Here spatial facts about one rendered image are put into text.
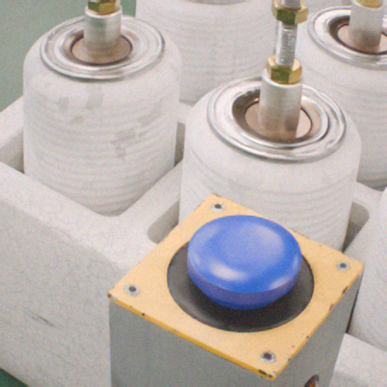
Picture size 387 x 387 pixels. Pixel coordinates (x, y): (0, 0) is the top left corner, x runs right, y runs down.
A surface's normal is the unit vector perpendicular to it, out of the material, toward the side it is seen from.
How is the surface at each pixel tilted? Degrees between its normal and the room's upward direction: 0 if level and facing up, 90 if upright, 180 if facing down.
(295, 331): 0
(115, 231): 0
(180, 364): 90
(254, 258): 0
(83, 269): 90
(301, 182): 58
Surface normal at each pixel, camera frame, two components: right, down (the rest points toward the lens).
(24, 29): 0.07, -0.76
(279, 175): 0.04, -0.12
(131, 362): -0.55, 0.51
